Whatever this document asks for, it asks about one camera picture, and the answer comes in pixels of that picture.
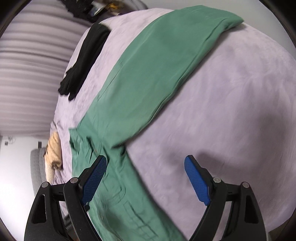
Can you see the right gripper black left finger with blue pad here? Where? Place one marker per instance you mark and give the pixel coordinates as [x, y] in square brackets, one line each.
[45, 220]

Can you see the green work jacket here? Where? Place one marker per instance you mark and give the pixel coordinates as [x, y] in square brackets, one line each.
[147, 75]

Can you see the beige striped folded garment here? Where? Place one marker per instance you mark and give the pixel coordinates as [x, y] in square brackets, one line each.
[53, 156]

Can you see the lilac bed cover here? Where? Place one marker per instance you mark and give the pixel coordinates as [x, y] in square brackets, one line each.
[236, 115]

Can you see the lilac pleated curtain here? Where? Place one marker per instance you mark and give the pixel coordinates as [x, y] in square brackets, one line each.
[36, 48]

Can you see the black folded garment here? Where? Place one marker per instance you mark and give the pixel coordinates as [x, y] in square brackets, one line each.
[88, 54]

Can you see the dark clutter by bed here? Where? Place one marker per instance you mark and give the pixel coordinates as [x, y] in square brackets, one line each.
[93, 11]

